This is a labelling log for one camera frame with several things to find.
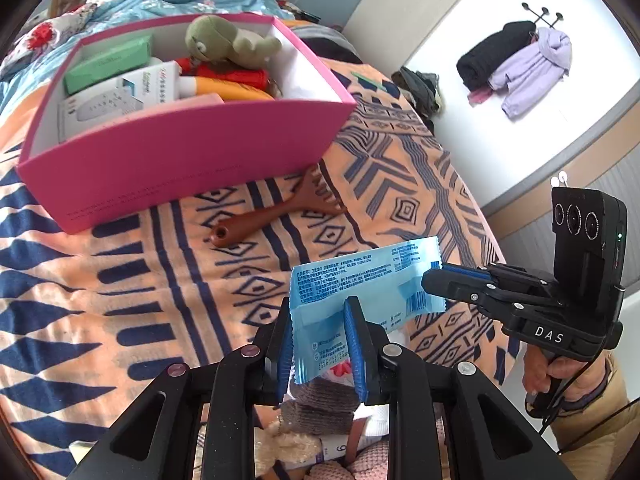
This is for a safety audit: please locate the light blue snack packet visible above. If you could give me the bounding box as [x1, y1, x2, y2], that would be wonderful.
[288, 236, 446, 384]

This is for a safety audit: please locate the pink tube white cap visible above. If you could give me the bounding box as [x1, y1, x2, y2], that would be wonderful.
[157, 93, 224, 112]

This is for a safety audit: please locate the white product carton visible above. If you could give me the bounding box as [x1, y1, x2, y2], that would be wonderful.
[58, 61, 181, 143]

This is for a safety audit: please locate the green box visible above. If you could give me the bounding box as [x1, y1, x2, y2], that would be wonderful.
[64, 35, 153, 96]

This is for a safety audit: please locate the person's right hand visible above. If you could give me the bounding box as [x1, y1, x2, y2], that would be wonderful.
[522, 343, 601, 401]

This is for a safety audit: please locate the brown wooden back scratcher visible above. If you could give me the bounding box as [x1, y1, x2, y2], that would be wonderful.
[209, 166, 347, 248]

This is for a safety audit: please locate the orange navy patterned blanket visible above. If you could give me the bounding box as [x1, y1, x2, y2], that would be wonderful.
[1, 61, 502, 479]

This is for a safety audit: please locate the lilac hanging jacket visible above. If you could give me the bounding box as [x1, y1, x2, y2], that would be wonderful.
[488, 27, 572, 120]

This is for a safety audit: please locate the black hanging jacket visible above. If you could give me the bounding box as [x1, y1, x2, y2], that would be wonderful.
[457, 21, 536, 92]

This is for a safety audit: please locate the orange sunscreen tube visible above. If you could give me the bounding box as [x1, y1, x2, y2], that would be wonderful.
[177, 76, 273, 102]

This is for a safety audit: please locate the pink storage box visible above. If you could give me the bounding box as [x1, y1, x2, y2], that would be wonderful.
[1, 13, 355, 234]

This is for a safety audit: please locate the red plastic toy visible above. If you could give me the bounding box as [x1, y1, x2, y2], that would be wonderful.
[176, 58, 269, 91]

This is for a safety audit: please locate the green plush turtle toy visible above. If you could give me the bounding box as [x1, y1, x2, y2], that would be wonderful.
[186, 15, 282, 70]

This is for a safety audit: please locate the light blue duvet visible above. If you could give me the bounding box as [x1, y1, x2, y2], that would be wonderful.
[1, 0, 294, 115]

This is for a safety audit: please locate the floral white red blanket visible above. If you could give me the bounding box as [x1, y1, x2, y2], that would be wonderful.
[1, 3, 98, 80]

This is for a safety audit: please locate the dark clothes pile by wall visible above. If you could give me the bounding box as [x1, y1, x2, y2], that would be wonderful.
[392, 66, 444, 118]

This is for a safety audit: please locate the wall coat hook rack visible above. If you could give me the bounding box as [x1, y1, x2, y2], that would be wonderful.
[521, 2, 564, 28]

